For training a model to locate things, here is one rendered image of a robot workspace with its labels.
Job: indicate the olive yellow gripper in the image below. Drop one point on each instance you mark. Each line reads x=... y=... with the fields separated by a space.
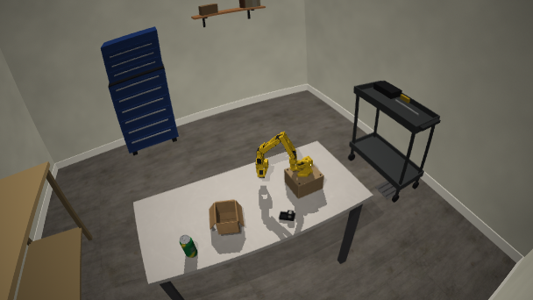
x=260 y=168

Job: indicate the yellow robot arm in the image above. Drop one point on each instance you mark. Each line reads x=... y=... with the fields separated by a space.
x=304 y=165

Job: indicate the green drink can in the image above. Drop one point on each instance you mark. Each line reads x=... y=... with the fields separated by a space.
x=188 y=246

